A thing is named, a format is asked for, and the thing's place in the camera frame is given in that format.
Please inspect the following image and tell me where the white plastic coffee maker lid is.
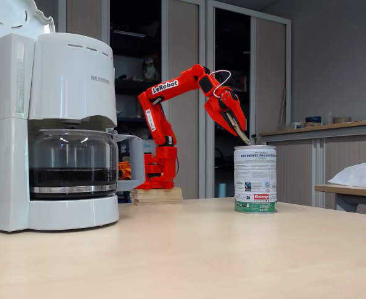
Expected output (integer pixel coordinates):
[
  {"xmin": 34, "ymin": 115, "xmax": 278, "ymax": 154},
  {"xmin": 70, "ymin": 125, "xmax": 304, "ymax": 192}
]
[{"xmin": 0, "ymin": 0, "xmax": 56, "ymax": 52}]

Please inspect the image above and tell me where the wooden desk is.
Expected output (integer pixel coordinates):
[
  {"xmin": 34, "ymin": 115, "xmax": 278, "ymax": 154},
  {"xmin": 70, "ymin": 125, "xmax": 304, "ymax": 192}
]
[{"xmin": 314, "ymin": 183, "xmax": 366, "ymax": 212}]

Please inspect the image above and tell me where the low sideboard wooden top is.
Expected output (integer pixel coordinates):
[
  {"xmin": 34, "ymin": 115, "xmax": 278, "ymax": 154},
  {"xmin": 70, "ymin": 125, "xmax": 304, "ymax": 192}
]
[{"xmin": 259, "ymin": 118, "xmax": 366, "ymax": 216}]

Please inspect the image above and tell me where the glass carafe grey handle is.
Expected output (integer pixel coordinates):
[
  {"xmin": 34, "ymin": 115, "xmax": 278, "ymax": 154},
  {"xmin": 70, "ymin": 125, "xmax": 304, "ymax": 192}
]
[{"xmin": 29, "ymin": 128, "xmax": 146, "ymax": 200}]

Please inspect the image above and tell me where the orange clamp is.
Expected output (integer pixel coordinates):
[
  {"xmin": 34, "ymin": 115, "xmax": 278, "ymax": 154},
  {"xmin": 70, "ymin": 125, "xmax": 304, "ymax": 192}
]
[{"xmin": 118, "ymin": 161, "xmax": 133, "ymax": 181}]

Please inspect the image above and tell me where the white coffee tin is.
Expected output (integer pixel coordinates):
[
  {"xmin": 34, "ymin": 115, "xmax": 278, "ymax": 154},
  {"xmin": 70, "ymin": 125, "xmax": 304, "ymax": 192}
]
[{"xmin": 234, "ymin": 145, "xmax": 278, "ymax": 214}]

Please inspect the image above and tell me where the blue wooden-handled scoop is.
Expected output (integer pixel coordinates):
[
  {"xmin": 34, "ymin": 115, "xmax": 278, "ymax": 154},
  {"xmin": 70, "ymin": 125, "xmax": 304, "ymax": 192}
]
[{"xmin": 226, "ymin": 111, "xmax": 251, "ymax": 146}]

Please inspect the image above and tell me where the white plastic bag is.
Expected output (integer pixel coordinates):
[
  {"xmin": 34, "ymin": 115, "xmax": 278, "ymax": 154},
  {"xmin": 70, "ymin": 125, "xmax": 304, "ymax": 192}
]
[{"xmin": 327, "ymin": 158, "xmax": 366, "ymax": 189}]

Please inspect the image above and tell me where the wooden base block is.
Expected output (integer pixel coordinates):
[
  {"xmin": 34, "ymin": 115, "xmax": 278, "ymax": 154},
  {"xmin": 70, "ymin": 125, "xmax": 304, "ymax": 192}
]
[{"xmin": 129, "ymin": 186, "xmax": 184, "ymax": 206}]

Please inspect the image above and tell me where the beige open storage cabinet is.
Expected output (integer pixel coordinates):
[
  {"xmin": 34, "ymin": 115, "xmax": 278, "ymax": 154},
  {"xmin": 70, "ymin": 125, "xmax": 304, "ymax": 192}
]
[
  {"xmin": 206, "ymin": 0, "xmax": 293, "ymax": 206},
  {"xmin": 58, "ymin": 0, "xmax": 207, "ymax": 200}
]

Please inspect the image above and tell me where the white drip coffee maker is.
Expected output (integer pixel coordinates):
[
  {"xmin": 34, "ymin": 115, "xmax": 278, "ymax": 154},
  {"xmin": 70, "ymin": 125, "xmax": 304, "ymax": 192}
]
[{"xmin": 0, "ymin": 32, "xmax": 120, "ymax": 233}]

